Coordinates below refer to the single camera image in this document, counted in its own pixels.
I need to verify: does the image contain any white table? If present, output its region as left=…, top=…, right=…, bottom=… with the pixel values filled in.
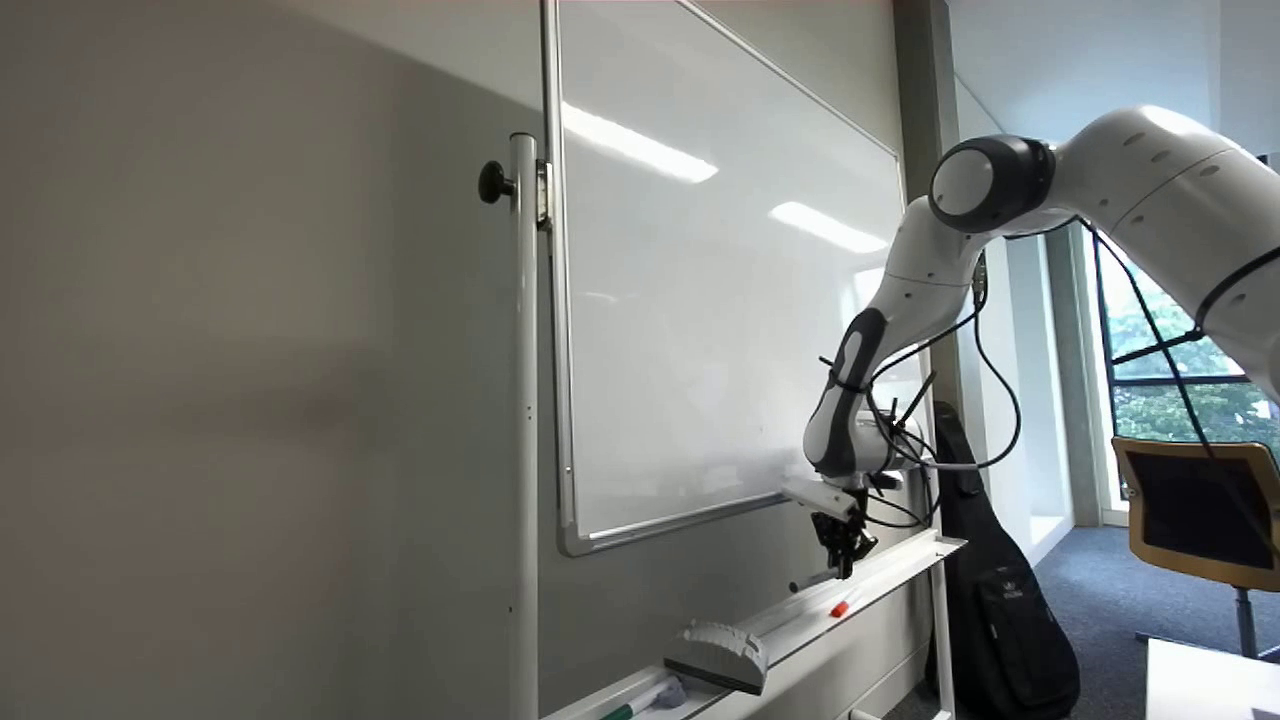
left=1141, top=637, right=1280, bottom=720

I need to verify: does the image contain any white marker tray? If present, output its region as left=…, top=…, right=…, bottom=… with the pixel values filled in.
left=545, top=529, right=972, bottom=720

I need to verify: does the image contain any black stand knob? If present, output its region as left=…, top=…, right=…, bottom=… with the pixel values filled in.
left=474, top=157, right=519, bottom=209

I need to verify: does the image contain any wooden framed chair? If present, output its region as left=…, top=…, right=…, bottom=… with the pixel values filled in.
left=1111, top=437, right=1280, bottom=655

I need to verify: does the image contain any grey whiteboard eraser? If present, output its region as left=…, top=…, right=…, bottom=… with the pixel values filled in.
left=658, top=615, right=775, bottom=697

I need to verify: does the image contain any green whiteboard marker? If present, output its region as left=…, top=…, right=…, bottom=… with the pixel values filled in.
left=782, top=563, right=857, bottom=597

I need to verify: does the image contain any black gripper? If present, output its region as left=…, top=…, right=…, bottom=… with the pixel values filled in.
left=811, top=489, right=882, bottom=580

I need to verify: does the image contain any window with green trees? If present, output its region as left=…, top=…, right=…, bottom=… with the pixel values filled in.
left=1091, top=223, right=1280, bottom=451

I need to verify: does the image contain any black guitar bag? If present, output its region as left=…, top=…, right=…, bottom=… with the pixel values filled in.
left=930, top=397, right=1083, bottom=720

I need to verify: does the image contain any white whiteboard stand post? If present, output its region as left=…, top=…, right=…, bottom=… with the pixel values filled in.
left=504, top=128, right=547, bottom=720
left=926, top=557, right=959, bottom=717

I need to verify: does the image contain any large whiteboard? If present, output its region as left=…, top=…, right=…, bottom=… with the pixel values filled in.
left=535, top=0, right=934, bottom=561

